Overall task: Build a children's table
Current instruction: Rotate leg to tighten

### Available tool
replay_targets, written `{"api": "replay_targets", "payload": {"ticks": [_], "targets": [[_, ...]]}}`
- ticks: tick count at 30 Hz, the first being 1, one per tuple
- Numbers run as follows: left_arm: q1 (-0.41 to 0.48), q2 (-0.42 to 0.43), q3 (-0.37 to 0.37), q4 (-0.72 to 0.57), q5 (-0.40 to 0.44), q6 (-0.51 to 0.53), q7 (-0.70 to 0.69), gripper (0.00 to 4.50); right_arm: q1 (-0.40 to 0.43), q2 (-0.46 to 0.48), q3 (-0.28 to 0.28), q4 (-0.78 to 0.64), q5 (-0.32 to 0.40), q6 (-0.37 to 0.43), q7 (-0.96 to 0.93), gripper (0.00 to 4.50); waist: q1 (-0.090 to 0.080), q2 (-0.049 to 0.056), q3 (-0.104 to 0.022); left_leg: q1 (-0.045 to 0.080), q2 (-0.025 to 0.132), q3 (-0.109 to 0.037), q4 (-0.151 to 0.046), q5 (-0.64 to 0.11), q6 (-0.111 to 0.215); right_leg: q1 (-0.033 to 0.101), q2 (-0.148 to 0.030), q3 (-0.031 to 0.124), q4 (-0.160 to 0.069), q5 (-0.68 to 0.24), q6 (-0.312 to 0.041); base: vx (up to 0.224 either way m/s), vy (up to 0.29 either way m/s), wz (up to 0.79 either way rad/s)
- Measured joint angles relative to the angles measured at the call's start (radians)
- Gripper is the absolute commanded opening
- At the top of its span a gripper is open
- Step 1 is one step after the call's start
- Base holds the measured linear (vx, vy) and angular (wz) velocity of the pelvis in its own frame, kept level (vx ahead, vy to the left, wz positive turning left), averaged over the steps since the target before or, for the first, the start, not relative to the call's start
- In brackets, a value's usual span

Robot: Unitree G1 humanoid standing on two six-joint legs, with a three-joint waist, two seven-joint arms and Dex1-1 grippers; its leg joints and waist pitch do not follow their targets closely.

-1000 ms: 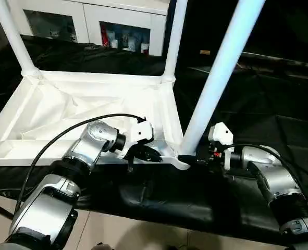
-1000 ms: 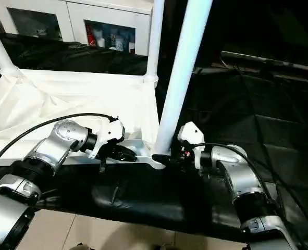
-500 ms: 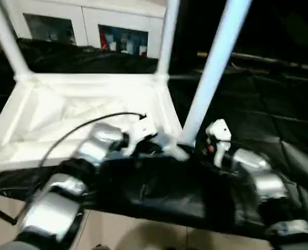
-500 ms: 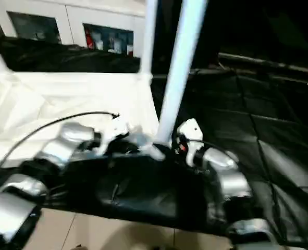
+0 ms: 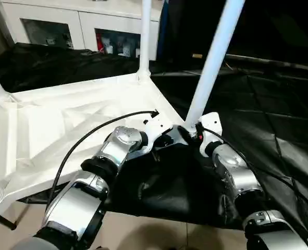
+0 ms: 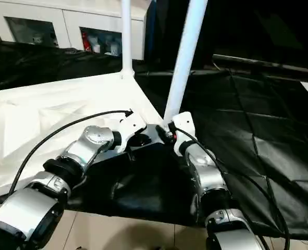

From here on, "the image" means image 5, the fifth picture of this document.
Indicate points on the white blue carton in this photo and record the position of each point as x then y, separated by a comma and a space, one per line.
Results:
125, 48

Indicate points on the silver left robot leg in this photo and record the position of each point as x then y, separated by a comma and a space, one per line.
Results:
26, 242

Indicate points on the small white jar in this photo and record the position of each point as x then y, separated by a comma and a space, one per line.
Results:
109, 48

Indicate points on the white glass-door cabinet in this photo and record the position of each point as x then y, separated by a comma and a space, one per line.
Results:
78, 20

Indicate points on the small tan label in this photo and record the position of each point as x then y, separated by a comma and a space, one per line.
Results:
197, 55

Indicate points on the white plastic table top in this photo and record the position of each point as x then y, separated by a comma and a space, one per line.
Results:
52, 117

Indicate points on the black metal rod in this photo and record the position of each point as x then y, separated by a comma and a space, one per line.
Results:
273, 62

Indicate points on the black metal stand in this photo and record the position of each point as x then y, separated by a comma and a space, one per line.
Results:
5, 221

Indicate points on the dark blue hanging cloth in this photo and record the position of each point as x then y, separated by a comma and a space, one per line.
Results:
165, 28

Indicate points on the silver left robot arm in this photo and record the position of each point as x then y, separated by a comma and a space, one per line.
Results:
112, 151

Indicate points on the small white cup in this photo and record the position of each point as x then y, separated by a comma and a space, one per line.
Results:
138, 52

